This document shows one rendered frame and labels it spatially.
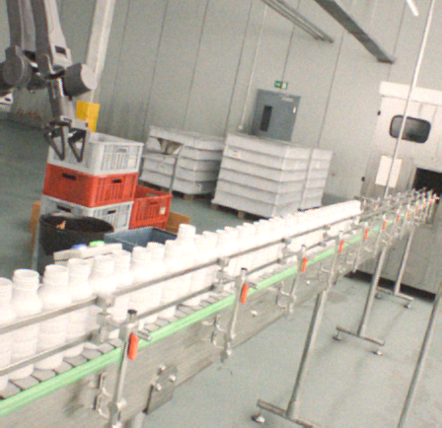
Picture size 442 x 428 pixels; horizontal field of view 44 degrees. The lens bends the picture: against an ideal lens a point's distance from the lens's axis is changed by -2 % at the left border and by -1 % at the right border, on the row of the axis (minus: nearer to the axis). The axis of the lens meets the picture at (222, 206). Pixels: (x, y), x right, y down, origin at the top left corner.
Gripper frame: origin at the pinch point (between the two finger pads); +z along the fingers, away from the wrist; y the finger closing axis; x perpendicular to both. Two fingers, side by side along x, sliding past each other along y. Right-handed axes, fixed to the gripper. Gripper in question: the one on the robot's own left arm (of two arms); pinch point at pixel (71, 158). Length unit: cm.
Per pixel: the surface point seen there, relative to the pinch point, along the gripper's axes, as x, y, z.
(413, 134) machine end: -41, 479, -58
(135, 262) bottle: -23.9, -16.2, 29.4
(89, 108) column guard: 559, 770, -330
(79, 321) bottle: -22, -32, 38
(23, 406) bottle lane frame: -20, -46, 48
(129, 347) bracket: -28, -29, 44
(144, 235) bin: 36, 80, 14
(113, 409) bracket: -22, -29, 54
